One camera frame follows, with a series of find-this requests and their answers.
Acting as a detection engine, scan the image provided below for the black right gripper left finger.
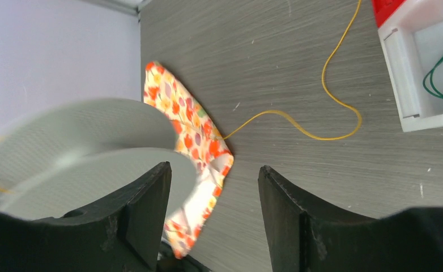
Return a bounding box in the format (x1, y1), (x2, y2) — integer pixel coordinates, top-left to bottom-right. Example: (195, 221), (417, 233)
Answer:
(0, 162), (172, 271)

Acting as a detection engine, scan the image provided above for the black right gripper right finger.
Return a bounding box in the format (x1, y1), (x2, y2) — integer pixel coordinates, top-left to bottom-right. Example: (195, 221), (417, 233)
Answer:
(258, 165), (443, 271)

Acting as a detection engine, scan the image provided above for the white perforated cable spool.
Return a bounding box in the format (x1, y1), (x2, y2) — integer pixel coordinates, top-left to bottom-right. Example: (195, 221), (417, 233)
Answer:
(0, 98), (197, 220)

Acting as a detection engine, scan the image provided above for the yellow wire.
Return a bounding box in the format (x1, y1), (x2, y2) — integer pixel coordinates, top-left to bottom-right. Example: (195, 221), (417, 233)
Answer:
(0, 0), (363, 194)

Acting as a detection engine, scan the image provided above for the floral orange cloth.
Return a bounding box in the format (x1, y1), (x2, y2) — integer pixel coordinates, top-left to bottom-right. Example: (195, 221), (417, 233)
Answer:
(143, 62), (234, 259)

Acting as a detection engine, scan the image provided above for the white plastic bin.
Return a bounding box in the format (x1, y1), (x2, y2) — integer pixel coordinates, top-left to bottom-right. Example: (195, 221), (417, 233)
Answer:
(378, 1), (443, 132)

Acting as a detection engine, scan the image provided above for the red plastic bin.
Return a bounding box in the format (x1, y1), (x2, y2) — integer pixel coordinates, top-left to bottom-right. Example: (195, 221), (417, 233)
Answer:
(371, 0), (405, 28)

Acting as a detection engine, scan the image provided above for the green wire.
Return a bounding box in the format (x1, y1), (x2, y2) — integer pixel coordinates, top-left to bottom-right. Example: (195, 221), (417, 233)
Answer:
(422, 35), (443, 103)

